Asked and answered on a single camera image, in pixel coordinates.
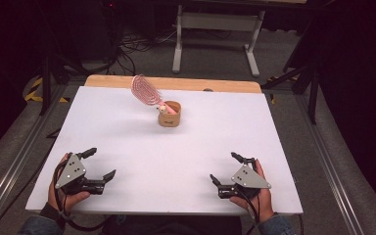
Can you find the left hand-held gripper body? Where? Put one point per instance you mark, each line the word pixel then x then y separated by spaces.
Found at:
pixel 71 171

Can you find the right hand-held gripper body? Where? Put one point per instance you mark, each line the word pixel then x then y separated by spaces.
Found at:
pixel 248 179

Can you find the tan round cup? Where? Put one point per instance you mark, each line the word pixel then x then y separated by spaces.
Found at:
pixel 169 122

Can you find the pink hairbrush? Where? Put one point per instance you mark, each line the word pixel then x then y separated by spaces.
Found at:
pixel 143 89

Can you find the person's left hand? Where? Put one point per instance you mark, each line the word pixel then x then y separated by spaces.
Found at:
pixel 68 200

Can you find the person's right hand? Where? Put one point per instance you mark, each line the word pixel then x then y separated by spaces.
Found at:
pixel 264 205

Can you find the white board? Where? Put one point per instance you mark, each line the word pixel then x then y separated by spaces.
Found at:
pixel 143 153

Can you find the black wristband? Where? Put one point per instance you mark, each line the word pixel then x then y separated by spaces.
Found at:
pixel 52 212

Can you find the person's dark lap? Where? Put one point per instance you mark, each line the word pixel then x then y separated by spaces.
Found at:
pixel 176 226

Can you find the yellow black hazard tape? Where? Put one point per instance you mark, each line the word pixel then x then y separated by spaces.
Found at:
pixel 272 98
pixel 34 91

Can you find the black metal stand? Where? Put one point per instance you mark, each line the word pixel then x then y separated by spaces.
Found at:
pixel 313 98
pixel 47 84

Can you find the wooden table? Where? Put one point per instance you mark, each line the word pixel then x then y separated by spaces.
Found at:
pixel 196 84

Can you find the aluminium rail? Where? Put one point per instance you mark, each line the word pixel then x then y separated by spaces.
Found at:
pixel 333 169
pixel 19 163

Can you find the white desk frame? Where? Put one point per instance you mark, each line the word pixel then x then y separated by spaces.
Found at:
pixel 218 22

